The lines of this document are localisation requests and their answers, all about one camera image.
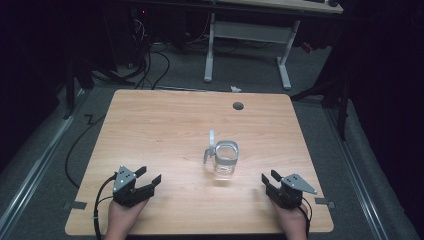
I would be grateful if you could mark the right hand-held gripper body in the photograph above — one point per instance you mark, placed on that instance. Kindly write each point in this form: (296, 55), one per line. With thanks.
(290, 191)

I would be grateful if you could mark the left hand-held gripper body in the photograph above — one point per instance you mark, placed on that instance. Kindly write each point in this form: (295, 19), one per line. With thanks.
(125, 190)

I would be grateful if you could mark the person's left hand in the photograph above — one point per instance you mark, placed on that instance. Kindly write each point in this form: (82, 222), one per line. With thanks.
(125, 216)

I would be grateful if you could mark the person's right hand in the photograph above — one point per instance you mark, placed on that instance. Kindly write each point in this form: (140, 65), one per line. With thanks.
(293, 218)

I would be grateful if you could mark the grey tape strip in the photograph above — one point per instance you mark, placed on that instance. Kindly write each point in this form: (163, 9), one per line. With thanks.
(76, 205)
(324, 201)

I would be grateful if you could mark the black stand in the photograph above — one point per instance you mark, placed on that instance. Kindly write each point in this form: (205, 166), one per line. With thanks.
(342, 113)
(70, 90)

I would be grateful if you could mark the white paper scrap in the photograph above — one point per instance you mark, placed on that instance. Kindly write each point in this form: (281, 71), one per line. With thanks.
(235, 89)

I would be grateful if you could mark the small red object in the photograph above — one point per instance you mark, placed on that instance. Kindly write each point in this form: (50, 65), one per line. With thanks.
(307, 47)

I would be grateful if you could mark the desk with white legs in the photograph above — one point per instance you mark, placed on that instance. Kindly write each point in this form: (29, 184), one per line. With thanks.
(250, 31)

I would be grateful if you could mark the metal floor rail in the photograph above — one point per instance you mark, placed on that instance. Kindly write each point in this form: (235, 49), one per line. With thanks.
(33, 170)
(360, 180)

